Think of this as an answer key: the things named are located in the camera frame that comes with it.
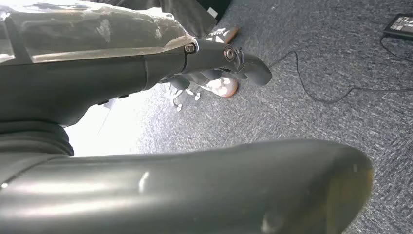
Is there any black power adapter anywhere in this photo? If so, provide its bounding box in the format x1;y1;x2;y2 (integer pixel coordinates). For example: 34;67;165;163
383;13;413;41

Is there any ribbed grey left arm sleeve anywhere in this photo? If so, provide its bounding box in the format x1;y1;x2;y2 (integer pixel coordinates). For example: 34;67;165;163
0;121;74;158

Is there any clear plastic film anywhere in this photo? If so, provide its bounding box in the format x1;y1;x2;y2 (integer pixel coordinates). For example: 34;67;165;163
0;2;196;64

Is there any white shoe orange sole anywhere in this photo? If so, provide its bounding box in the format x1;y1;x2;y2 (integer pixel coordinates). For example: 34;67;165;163
200;77;239;98
206;26;240;44

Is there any thin black cable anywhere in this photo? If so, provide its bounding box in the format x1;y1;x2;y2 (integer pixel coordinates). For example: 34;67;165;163
269;50;413;104
380;34;413;64

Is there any person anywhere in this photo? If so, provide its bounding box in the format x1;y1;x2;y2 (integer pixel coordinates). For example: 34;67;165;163
94;0;240;98

